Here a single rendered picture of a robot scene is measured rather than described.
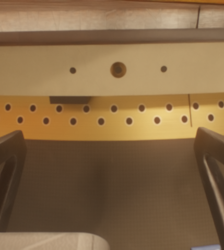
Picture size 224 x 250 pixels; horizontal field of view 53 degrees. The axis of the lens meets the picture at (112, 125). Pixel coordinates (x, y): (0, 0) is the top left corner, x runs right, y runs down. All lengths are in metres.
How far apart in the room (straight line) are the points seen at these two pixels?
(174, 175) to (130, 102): 0.10
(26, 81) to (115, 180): 0.14
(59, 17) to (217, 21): 0.16
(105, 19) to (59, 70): 0.07
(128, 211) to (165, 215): 0.04
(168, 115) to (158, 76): 0.07
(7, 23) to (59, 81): 0.09
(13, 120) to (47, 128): 0.04
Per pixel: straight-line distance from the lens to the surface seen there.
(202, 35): 0.29
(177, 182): 0.28
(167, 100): 0.28
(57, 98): 0.25
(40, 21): 0.27
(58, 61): 0.22
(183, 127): 0.28
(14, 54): 0.23
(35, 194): 0.29
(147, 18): 0.26
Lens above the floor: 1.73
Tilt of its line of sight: 24 degrees down
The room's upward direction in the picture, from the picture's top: 1 degrees counter-clockwise
